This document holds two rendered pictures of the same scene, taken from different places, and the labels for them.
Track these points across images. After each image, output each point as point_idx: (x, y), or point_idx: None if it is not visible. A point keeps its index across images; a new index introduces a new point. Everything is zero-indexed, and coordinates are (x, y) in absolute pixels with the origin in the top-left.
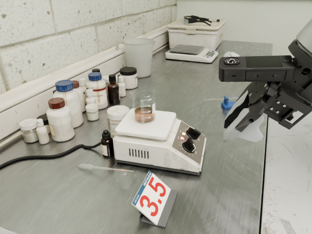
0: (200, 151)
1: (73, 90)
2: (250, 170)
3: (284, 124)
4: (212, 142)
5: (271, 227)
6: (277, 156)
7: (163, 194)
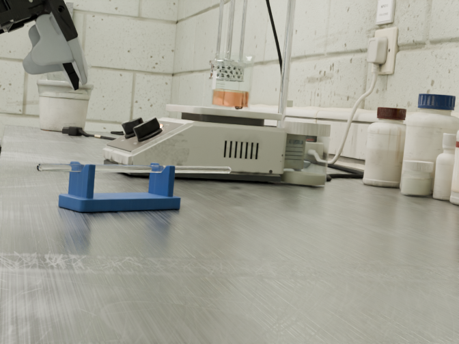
0: (117, 145)
1: (429, 113)
2: (22, 166)
3: (1, 30)
4: (118, 178)
5: None
6: None
7: None
